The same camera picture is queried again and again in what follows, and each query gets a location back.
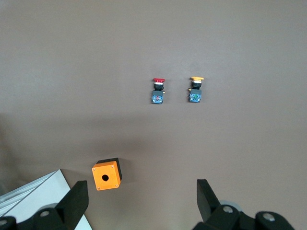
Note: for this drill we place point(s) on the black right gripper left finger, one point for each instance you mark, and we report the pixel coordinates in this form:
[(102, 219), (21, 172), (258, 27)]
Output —
[(72, 206)]

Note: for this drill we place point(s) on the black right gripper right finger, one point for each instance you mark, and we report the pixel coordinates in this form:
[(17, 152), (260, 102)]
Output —
[(208, 203)]

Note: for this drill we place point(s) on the yellow push button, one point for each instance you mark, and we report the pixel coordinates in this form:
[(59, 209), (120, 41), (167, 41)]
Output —
[(195, 94)]

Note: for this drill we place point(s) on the orange box with hole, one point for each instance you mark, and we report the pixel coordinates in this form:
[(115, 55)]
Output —
[(105, 177)]

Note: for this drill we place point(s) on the white drawer cabinet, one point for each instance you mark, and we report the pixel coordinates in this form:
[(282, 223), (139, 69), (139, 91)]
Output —
[(55, 185)]

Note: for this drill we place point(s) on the red push button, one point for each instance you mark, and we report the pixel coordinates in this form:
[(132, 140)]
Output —
[(157, 95)]

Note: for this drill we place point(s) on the brown table mat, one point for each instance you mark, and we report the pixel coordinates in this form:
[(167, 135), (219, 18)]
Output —
[(153, 48)]

